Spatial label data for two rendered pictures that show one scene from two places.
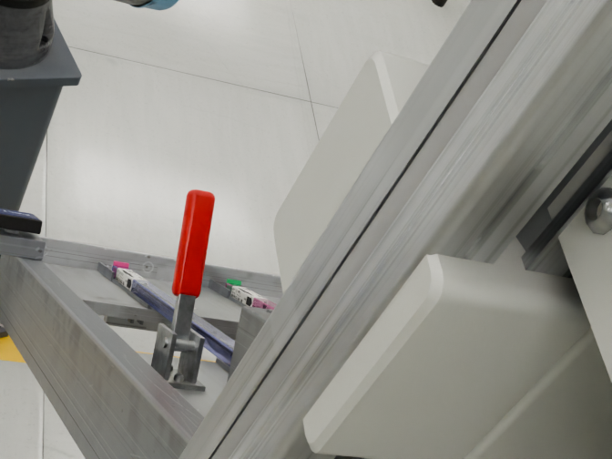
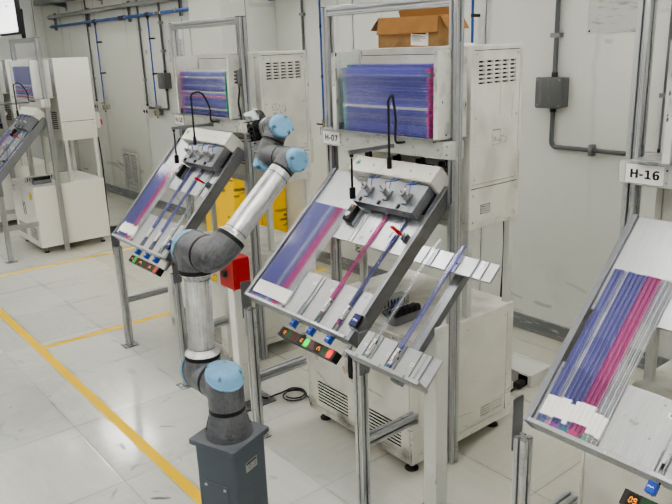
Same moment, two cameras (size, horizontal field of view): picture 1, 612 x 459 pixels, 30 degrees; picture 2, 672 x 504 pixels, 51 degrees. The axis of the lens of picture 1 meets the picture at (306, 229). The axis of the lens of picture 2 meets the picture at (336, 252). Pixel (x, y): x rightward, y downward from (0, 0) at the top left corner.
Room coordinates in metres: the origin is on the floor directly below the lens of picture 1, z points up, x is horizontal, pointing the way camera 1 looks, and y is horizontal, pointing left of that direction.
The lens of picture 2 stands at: (1.03, 2.54, 1.74)
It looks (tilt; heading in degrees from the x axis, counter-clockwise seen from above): 16 degrees down; 262
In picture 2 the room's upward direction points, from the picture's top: 2 degrees counter-clockwise
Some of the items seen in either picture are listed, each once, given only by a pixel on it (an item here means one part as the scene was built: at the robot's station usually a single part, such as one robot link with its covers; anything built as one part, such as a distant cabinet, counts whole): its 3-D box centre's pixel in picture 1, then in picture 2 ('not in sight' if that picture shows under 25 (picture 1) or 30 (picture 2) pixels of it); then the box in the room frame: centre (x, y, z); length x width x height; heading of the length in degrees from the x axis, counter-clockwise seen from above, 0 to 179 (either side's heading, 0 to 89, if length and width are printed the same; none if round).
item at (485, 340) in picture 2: not in sight; (407, 361); (0.31, -0.40, 0.31); 0.70 x 0.65 x 0.62; 121
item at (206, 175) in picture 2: not in sight; (212, 241); (1.20, -1.54, 0.66); 1.01 x 0.73 x 1.31; 31
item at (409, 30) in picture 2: not in sight; (425, 22); (0.18, -0.53, 1.82); 0.68 x 0.30 x 0.20; 121
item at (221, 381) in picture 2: not in sight; (223, 385); (1.12, 0.48, 0.72); 0.13 x 0.12 x 0.14; 121
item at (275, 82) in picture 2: not in sight; (237, 186); (1.03, -1.66, 0.95); 1.35 x 0.82 x 1.90; 31
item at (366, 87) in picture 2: not in sight; (393, 98); (0.38, -0.29, 1.52); 0.51 x 0.13 x 0.27; 121
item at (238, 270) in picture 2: not in sight; (238, 329); (1.08, -0.78, 0.39); 0.24 x 0.24 x 0.78; 31
